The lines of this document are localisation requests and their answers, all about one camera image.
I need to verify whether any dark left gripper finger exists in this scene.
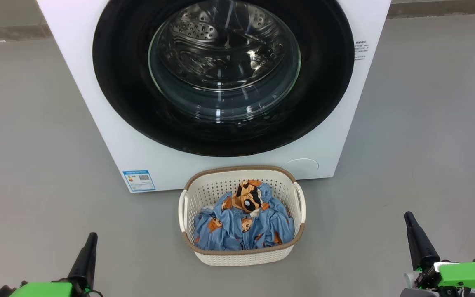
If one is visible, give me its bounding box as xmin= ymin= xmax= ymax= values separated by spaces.
xmin=68 ymin=232 xmax=98 ymax=291

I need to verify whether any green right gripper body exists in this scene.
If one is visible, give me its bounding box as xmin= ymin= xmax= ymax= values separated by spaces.
xmin=400 ymin=262 xmax=475 ymax=297

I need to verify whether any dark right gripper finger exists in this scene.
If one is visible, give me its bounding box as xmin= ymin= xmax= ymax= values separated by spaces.
xmin=404 ymin=212 xmax=440 ymax=271

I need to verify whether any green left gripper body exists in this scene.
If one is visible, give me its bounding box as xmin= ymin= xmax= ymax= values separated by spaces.
xmin=9 ymin=282 xmax=74 ymax=297

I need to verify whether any blue bear-print garment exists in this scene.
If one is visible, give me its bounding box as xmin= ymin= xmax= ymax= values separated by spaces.
xmin=193 ymin=181 xmax=295 ymax=251

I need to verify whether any washing machine door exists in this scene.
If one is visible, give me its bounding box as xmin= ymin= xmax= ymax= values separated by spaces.
xmin=92 ymin=0 xmax=355 ymax=157

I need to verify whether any white front-load washing machine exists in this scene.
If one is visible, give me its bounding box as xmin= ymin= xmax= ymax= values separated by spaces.
xmin=35 ymin=0 xmax=392 ymax=193

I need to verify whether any blue energy label sticker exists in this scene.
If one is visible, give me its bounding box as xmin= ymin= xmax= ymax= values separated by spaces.
xmin=122 ymin=169 xmax=156 ymax=193

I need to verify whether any cream perforated laundry basket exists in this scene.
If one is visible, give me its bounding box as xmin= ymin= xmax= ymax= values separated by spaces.
xmin=178 ymin=165 xmax=306 ymax=266

